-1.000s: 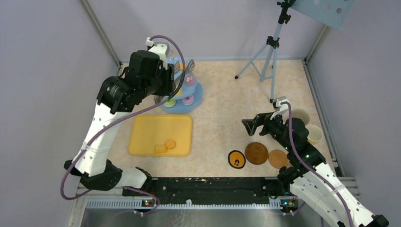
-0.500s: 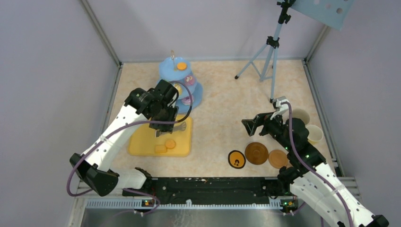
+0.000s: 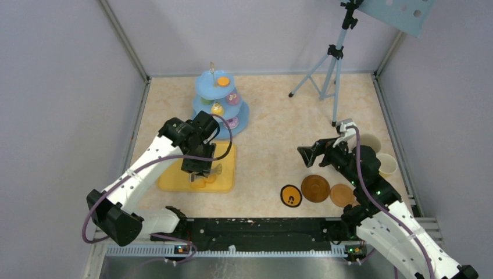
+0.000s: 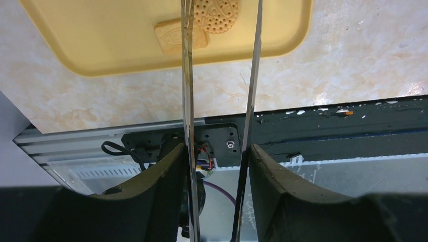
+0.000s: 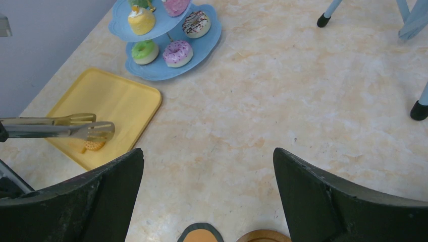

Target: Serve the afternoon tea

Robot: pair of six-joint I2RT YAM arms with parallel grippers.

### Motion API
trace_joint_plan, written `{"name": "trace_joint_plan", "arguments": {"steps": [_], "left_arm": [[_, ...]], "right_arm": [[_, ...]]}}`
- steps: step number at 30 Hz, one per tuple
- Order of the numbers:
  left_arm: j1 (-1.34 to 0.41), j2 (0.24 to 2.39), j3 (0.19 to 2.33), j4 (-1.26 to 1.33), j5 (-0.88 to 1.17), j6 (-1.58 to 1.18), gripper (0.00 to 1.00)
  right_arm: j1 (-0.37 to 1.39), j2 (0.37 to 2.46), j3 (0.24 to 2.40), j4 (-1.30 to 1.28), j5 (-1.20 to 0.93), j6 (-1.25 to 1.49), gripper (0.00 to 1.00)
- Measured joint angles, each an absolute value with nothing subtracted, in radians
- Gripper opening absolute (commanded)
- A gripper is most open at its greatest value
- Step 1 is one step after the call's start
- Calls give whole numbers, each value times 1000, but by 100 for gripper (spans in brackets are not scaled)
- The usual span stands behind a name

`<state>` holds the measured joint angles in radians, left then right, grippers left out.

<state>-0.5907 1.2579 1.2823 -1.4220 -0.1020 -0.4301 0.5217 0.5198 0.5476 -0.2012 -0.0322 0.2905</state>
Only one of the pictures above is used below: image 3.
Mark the yellow serving tray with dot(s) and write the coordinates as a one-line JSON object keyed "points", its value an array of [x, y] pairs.
{"points": [[176, 180]]}

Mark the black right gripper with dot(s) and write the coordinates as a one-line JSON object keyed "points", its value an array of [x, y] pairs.
{"points": [[324, 146]]}

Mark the light blue tripod stand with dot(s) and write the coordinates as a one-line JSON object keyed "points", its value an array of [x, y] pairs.
{"points": [[335, 52]]}

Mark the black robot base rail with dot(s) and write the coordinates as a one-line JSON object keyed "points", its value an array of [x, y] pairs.
{"points": [[328, 229]]}

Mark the dark brown wooden saucer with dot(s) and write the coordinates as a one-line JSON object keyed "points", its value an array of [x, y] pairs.
{"points": [[315, 188]]}

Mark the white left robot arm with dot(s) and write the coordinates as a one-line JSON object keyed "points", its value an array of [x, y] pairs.
{"points": [[112, 209]]}

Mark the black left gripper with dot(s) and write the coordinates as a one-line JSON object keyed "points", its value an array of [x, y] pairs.
{"points": [[204, 166]]}

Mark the yellow cupcake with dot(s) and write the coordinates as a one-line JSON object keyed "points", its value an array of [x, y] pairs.
{"points": [[217, 109]]}

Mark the black and yellow round coaster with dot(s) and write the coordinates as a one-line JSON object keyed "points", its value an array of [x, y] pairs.
{"points": [[291, 196]]}

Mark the cream cup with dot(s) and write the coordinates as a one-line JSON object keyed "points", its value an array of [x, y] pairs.
{"points": [[371, 141], [388, 165]]}

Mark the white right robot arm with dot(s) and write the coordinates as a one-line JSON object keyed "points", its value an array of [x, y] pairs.
{"points": [[381, 218]]}

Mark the purple donut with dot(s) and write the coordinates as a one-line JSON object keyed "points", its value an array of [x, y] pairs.
{"points": [[232, 123]]}

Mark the blue three-tier cake stand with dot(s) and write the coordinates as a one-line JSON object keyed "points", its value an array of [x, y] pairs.
{"points": [[206, 87]]}

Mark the pink flower donut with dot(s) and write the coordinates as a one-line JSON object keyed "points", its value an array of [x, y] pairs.
{"points": [[233, 99]]}

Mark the light brown wooden coaster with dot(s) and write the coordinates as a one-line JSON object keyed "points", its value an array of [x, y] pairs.
{"points": [[342, 195]]}

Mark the cream cup front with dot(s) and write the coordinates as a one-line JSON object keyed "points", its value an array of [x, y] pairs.
{"points": [[388, 165]]}

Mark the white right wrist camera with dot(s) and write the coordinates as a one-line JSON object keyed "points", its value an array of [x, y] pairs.
{"points": [[345, 128]]}

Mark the green cupcake with topping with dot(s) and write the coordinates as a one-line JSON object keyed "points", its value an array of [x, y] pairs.
{"points": [[206, 101]]}

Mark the cream cup rear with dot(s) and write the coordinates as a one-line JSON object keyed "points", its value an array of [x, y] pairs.
{"points": [[371, 141]]}

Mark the light blue perforated panel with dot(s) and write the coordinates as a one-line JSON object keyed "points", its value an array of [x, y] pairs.
{"points": [[407, 16]]}

